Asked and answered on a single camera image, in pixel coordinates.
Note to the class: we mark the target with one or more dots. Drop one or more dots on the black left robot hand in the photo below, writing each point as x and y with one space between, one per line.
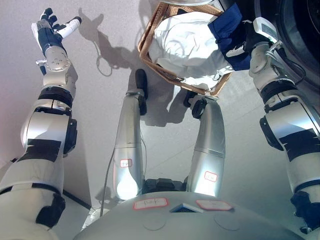
48 37

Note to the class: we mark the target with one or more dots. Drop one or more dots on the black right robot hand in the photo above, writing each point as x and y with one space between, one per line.
252 35

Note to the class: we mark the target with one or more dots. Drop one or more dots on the dark blue cloth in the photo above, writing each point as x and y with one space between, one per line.
228 30

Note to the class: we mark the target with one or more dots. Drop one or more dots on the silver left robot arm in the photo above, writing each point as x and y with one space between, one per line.
47 130

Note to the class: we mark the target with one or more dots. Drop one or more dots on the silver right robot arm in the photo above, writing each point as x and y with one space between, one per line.
290 117

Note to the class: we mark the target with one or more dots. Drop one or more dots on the brown woven laundry basket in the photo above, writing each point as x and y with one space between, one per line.
147 37

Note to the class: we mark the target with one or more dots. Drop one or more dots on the white cloth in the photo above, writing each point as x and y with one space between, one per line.
185 42

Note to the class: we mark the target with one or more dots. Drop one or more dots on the silver right robot leg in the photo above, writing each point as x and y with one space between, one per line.
210 135

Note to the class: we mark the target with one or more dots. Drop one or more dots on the silver robot leg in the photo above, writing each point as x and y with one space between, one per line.
210 135
128 130

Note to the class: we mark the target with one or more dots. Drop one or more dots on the silver left robot leg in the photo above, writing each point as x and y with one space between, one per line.
128 130

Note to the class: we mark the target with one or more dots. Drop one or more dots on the silver robot torso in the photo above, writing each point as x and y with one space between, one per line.
185 225

